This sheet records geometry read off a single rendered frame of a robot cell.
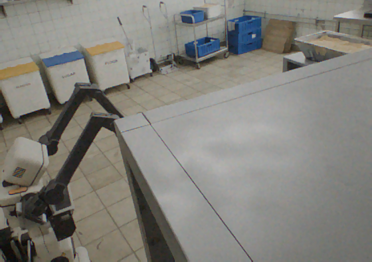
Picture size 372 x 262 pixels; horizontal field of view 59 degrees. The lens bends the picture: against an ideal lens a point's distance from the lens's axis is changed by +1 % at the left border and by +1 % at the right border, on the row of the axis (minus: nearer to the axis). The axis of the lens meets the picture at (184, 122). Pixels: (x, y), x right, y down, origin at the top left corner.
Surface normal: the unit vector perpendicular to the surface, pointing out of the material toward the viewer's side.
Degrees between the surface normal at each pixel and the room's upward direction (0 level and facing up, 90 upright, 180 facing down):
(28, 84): 92
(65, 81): 92
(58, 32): 90
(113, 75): 93
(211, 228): 0
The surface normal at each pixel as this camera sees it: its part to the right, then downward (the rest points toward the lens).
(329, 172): -0.11, -0.87
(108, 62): 0.51, 0.40
